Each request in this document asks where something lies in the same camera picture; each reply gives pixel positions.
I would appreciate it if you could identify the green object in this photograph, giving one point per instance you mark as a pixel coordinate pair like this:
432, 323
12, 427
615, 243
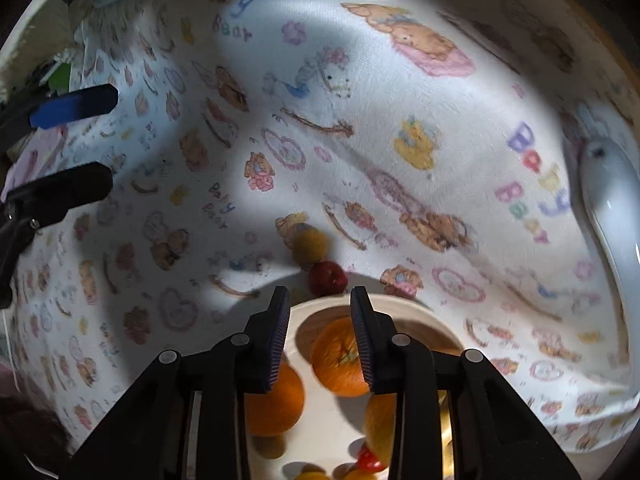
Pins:
64, 74

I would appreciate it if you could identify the yellow cherry tomato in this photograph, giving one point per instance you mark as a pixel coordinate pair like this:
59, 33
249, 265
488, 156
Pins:
360, 475
312, 473

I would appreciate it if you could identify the yellow apple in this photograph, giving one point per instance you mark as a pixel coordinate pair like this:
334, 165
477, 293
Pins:
380, 425

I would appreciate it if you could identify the small dark red fruit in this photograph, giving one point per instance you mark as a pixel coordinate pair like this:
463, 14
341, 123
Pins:
327, 279

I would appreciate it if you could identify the small yellow-brown fruit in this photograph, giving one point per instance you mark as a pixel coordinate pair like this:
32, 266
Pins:
270, 447
310, 245

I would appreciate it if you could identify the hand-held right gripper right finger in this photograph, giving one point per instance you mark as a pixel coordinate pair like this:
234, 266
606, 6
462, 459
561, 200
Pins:
362, 340

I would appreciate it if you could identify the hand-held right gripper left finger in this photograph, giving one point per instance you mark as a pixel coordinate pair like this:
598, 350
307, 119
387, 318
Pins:
277, 340

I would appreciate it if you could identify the orange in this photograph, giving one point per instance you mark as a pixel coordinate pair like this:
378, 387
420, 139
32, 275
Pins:
335, 360
280, 405

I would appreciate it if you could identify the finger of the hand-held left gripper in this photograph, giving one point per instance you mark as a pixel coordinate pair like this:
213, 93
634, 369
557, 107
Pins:
60, 191
75, 106

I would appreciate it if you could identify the white round plate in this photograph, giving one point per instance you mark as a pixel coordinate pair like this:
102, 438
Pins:
325, 425

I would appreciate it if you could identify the red cherry tomato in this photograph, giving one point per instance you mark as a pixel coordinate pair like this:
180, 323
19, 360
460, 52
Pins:
367, 460

